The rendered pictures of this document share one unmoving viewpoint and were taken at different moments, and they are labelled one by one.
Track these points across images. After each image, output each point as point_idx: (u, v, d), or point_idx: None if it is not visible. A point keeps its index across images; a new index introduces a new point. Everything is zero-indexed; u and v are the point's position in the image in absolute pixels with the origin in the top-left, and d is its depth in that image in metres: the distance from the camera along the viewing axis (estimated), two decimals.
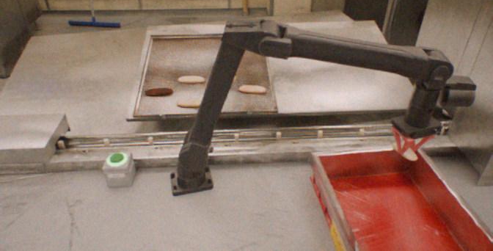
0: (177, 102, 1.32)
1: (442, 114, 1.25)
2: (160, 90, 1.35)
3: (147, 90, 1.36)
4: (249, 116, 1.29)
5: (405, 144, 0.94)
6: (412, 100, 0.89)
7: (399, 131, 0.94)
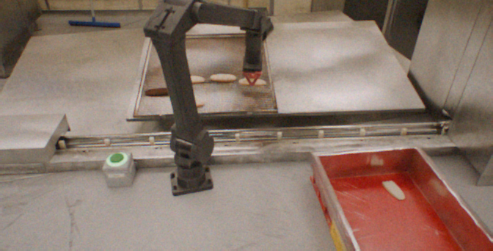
0: None
1: (442, 114, 1.25)
2: (160, 90, 1.35)
3: (147, 90, 1.36)
4: (249, 116, 1.29)
5: (257, 77, 1.29)
6: (252, 48, 1.22)
7: (251, 72, 1.27)
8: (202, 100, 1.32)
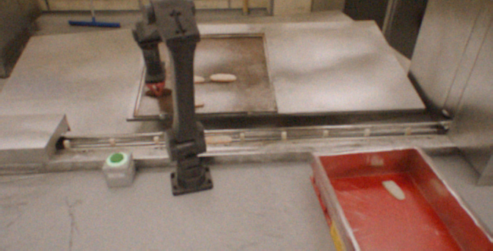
0: None
1: (442, 114, 1.25)
2: (160, 90, 1.35)
3: (147, 90, 1.36)
4: (249, 116, 1.29)
5: (162, 86, 1.30)
6: (155, 59, 1.23)
7: (154, 83, 1.28)
8: (202, 100, 1.32)
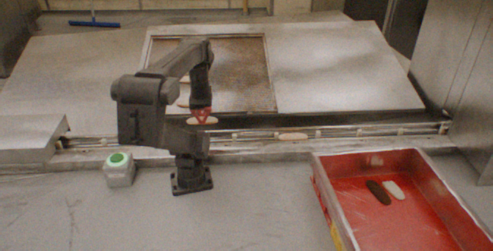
0: (177, 102, 1.32)
1: (442, 114, 1.25)
2: (379, 191, 1.06)
3: (371, 180, 1.10)
4: (249, 116, 1.29)
5: (207, 113, 1.13)
6: (199, 80, 1.07)
7: (199, 108, 1.11)
8: None
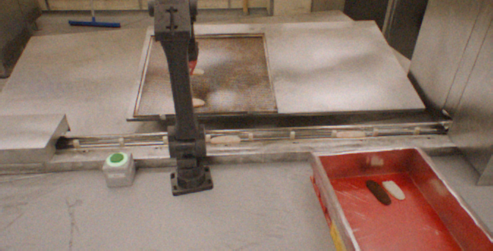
0: None
1: (442, 114, 1.25)
2: (379, 191, 1.06)
3: (371, 180, 1.10)
4: (249, 116, 1.29)
5: (194, 66, 1.33)
6: None
7: None
8: (202, 100, 1.32)
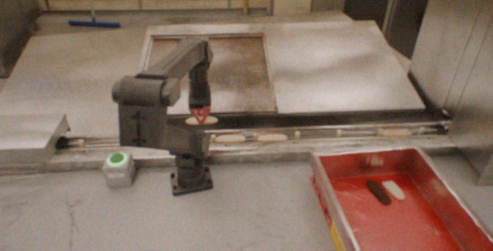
0: (186, 120, 1.18)
1: (442, 114, 1.25)
2: (379, 191, 1.06)
3: (371, 180, 1.10)
4: (249, 116, 1.29)
5: (207, 113, 1.12)
6: (198, 80, 1.06)
7: (199, 108, 1.10)
8: (215, 117, 1.19)
